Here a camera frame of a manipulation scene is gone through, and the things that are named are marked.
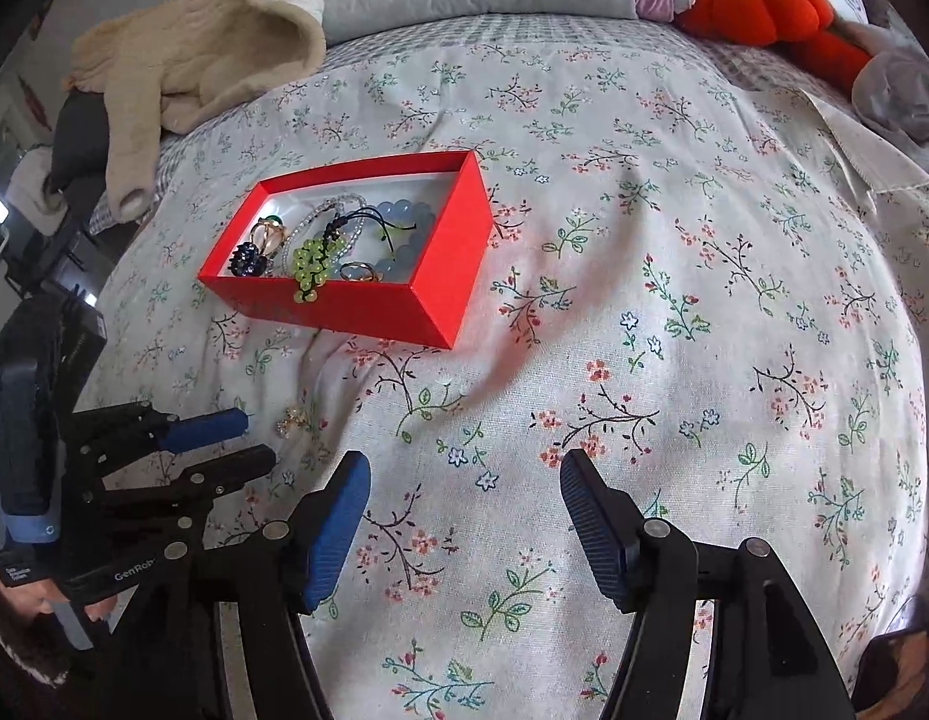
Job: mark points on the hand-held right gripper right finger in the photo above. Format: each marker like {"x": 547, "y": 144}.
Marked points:
{"x": 592, "y": 532}

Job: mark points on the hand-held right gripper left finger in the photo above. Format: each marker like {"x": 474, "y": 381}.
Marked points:
{"x": 337, "y": 525}

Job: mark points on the orange pumpkin plush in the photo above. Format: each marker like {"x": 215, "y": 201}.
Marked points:
{"x": 757, "y": 7}

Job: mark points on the red cardboard box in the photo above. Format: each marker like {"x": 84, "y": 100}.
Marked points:
{"x": 434, "y": 255}

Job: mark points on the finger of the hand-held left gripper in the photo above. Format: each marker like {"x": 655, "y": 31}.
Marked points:
{"x": 206, "y": 429}
{"x": 232, "y": 465}

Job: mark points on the gold brooch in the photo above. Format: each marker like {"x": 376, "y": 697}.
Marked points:
{"x": 268, "y": 241}

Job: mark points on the small gold earring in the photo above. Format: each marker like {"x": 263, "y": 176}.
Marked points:
{"x": 293, "y": 420}

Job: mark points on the person's left hand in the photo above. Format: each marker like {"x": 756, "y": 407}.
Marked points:
{"x": 29, "y": 600}

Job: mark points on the grey clothes pile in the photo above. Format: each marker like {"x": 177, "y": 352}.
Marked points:
{"x": 899, "y": 90}

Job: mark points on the floral bedsheet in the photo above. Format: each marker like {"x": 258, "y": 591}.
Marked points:
{"x": 659, "y": 315}

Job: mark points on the person's left forearm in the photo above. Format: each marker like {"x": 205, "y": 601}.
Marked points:
{"x": 14, "y": 660}

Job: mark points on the beige fleece blanket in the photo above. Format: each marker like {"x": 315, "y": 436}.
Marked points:
{"x": 209, "y": 37}

